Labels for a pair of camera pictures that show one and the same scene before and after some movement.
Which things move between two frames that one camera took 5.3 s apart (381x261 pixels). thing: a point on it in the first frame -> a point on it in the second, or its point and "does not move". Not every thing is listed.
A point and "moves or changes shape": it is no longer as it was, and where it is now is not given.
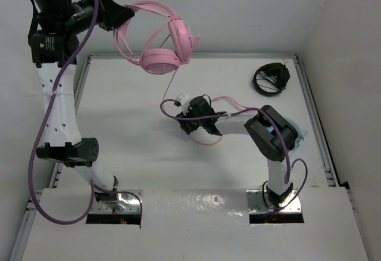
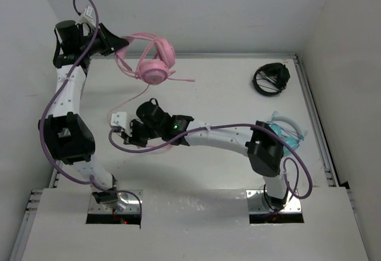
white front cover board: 198,225 does not move
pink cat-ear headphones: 153,37 moves or changes shape
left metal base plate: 126,203 does not move
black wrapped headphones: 271,78 does not move
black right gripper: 186,124 -> 133,135
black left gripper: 111,15 -> 110,42
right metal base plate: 256,204 does not move
